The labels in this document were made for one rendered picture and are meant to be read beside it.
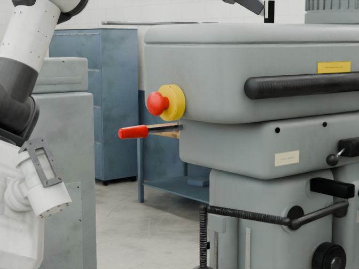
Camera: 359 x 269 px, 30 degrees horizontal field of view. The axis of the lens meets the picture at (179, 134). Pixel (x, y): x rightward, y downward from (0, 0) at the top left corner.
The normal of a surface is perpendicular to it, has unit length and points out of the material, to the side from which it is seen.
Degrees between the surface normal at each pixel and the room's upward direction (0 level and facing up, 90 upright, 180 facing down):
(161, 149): 90
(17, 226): 58
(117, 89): 90
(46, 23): 89
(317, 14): 90
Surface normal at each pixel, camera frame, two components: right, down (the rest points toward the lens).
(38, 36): 0.77, 0.07
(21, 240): 0.68, -0.46
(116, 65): 0.62, 0.11
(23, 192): -0.58, 0.11
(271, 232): -0.02, 0.14
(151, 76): -0.78, 0.09
